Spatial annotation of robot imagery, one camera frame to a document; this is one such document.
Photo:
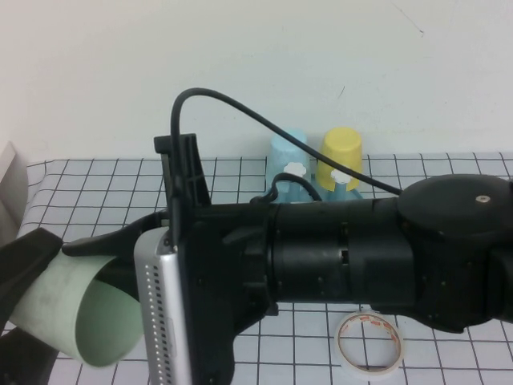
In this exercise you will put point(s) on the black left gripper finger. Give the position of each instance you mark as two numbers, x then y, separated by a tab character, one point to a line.
24	361

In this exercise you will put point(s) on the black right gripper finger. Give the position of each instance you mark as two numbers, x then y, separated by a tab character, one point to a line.
28	264

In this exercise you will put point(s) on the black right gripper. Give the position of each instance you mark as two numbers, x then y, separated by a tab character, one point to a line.
224	272

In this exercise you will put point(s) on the green plastic cup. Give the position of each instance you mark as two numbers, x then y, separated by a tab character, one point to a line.
52	288

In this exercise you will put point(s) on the light blue plastic cup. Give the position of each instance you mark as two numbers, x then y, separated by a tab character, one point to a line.
280	154

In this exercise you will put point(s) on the blue cup stand with pegs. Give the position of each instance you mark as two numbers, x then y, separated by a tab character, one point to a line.
294	168

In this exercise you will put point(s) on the yellow plastic cup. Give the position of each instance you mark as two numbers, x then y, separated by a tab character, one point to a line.
340	146

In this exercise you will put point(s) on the grey checkered tablecloth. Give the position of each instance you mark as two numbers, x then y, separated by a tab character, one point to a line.
100	188

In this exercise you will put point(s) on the grey white furniture edge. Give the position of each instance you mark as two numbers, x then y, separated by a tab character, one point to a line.
10	180

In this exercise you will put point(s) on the white tape roll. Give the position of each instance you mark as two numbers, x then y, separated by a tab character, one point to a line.
372	373

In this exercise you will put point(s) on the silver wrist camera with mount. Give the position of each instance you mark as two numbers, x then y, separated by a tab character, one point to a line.
160	301

